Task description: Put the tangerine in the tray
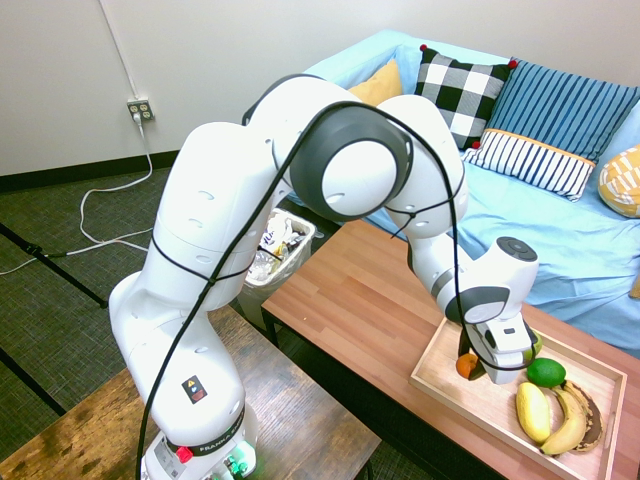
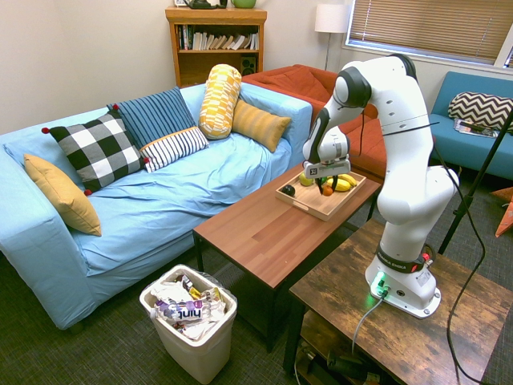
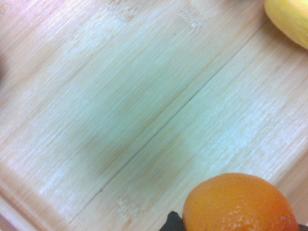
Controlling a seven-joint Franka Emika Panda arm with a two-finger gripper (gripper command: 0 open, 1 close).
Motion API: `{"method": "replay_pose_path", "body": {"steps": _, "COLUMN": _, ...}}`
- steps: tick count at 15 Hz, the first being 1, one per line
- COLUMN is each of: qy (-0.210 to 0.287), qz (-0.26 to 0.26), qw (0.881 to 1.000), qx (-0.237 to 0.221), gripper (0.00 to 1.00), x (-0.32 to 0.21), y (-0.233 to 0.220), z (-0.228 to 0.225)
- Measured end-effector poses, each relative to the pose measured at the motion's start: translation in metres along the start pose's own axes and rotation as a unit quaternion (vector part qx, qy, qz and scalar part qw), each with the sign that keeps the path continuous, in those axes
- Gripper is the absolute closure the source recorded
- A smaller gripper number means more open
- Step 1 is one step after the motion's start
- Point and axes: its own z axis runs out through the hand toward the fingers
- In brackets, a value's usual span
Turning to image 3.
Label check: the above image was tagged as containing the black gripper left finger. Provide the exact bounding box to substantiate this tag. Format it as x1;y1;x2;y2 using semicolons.
160;211;185;231

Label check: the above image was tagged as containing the orange tangerine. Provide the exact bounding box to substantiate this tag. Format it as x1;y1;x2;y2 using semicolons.
182;172;300;231

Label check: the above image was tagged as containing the light bamboo wooden tray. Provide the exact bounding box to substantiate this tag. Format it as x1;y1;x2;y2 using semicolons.
0;0;308;231

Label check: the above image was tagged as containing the yellow fruit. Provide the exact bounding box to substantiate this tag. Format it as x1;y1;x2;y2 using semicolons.
264;0;308;51

